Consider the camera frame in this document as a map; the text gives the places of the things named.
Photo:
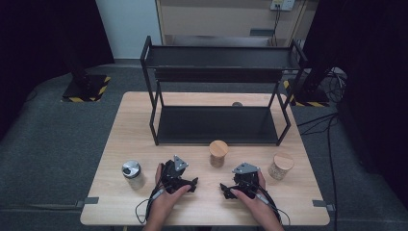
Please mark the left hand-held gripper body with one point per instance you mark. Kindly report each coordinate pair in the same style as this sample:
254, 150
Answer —
171, 174

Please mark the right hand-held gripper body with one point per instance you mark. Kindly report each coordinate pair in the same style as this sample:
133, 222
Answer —
246, 179

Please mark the tall glass jar wooden lid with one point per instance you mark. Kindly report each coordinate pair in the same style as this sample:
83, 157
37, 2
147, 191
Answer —
218, 150

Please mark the short glass jar wooden lid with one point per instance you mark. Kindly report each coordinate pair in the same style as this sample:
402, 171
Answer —
281, 164

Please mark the glass jar with metal lid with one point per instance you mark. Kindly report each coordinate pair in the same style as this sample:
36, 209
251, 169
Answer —
132, 173

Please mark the black metal shelf rack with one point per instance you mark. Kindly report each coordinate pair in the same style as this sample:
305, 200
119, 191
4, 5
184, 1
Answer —
218, 125

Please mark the person's right hand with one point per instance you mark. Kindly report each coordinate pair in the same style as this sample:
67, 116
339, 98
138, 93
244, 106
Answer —
258, 207

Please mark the person's left hand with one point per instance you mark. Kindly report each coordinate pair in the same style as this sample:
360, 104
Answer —
165, 205

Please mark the round grey table grommet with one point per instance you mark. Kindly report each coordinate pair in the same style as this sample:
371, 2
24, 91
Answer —
237, 104

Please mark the black stand with striped base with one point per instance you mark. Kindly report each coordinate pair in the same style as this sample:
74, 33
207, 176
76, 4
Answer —
309, 96
85, 88

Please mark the beige wooden cabinet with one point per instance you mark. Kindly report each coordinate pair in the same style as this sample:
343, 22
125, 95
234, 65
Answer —
218, 19

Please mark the dark curtain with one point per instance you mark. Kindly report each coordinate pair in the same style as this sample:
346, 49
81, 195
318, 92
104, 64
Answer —
369, 64
48, 38

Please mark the grey table bracket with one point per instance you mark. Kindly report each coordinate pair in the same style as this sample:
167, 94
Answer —
322, 204
87, 201

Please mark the white wall socket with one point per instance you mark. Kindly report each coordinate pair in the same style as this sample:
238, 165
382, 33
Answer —
283, 4

